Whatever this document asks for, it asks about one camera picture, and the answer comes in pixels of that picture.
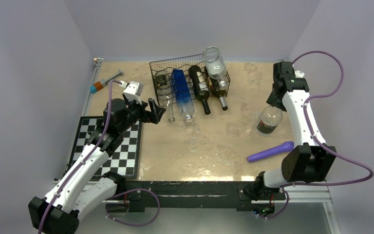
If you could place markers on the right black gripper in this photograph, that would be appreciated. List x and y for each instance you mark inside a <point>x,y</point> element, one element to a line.
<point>271,100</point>

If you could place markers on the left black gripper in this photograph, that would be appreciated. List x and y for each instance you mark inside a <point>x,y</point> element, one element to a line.
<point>146,116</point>

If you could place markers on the clear glass bottle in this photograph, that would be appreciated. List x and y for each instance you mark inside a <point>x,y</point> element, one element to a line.
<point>165,93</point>

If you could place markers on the dark wine bottle Negroamaro label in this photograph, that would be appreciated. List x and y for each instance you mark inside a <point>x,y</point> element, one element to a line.
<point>200,87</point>

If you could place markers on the olive wine bottle brown label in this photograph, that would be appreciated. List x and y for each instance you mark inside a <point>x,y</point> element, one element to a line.
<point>214,87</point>

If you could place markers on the clear bottle silver cap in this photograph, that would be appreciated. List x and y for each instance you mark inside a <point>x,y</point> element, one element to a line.
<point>215,65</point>
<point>269,120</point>

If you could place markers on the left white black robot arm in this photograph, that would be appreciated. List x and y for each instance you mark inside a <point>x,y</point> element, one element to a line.
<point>62,209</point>

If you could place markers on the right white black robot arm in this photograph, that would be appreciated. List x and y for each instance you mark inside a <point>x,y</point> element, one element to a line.
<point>308,162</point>

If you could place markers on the black white chessboard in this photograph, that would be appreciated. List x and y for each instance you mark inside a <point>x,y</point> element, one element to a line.
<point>125,158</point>

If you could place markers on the purple plastic microphone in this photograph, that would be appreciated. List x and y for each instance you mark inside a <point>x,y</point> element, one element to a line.
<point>285,147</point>

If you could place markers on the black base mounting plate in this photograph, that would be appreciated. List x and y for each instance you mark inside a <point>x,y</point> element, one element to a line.
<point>238,195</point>

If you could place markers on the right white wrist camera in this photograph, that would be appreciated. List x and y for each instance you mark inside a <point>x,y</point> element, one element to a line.
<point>299,74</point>

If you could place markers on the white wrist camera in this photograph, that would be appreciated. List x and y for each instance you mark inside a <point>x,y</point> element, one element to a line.
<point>299,74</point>
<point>132,91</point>

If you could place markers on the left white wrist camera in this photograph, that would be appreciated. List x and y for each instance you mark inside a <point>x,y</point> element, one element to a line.
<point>132,91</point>

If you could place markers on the black wire wine rack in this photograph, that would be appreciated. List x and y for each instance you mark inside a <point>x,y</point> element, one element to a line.
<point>189,78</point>

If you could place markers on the orange blue handled tool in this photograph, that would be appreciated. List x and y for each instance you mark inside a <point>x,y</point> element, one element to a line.
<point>99,85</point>

